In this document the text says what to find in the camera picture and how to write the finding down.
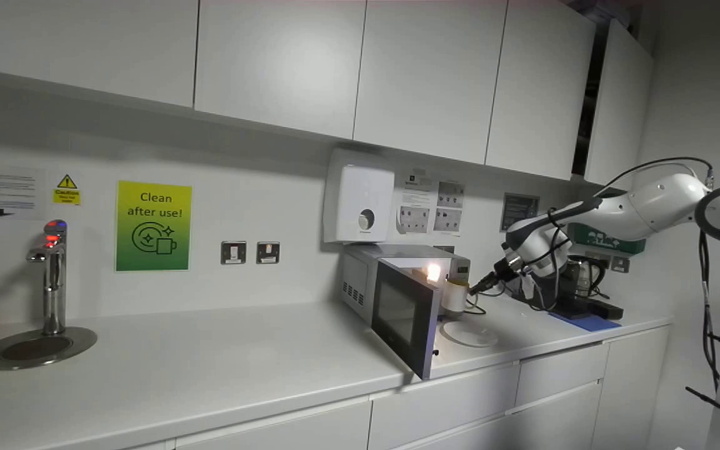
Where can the white lower cabinet door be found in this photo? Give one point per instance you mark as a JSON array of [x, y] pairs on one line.
[[492, 438]]

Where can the white mug with yellow print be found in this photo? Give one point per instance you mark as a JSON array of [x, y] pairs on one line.
[[455, 298]]

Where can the white paper towel dispenser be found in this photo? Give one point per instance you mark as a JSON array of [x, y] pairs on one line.
[[358, 204]]

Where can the white drawer front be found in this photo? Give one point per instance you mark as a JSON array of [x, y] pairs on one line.
[[451, 409], [560, 376], [285, 428]]

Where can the chrome water tap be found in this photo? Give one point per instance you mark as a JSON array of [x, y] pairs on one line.
[[51, 283]]

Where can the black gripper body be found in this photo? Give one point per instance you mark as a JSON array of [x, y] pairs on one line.
[[511, 266]]

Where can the yellow warning sign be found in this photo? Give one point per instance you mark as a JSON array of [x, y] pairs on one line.
[[66, 191]]

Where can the white upper cabinet door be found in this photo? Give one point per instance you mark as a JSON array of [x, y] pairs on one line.
[[281, 63], [538, 92], [425, 77], [76, 47], [622, 108]]

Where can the dark framed poster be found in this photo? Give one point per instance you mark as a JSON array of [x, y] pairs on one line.
[[516, 209]]

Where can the black coffee machine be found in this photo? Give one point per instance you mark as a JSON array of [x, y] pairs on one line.
[[576, 289]]

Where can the white notice sheet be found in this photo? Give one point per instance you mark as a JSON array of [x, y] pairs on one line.
[[413, 221], [447, 221], [451, 193]]

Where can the small white label notice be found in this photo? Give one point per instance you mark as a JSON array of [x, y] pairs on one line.
[[415, 179]]

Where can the blue mat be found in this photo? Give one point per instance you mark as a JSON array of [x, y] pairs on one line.
[[587, 324]]

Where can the white cabinet door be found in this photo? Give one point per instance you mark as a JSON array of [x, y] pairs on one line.
[[492, 438], [622, 108], [281, 63], [76, 47], [538, 92], [425, 77]]

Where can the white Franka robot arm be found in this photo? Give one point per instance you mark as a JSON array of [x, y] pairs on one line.
[[667, 201]]

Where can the green clean after use poster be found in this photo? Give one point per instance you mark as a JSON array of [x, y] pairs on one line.
[[153, 227]]

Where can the silver microwave body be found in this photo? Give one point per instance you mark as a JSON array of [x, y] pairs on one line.
[[355, 278]]

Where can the white round plate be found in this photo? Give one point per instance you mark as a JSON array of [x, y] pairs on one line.
[[467, 337]]

